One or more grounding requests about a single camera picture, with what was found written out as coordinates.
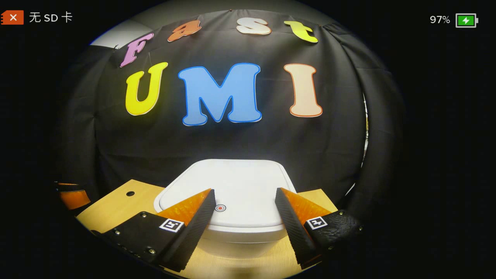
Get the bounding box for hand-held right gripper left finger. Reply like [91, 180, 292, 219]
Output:
[91, 188, 216, 272]

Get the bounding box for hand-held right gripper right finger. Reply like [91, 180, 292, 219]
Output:
[275, 188, 365, 270]

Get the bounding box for white desktop garbage bin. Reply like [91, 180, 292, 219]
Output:
[153, 159, 298, 259]

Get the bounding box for wooden desktop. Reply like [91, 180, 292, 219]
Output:
[76, 179, 339, 279]

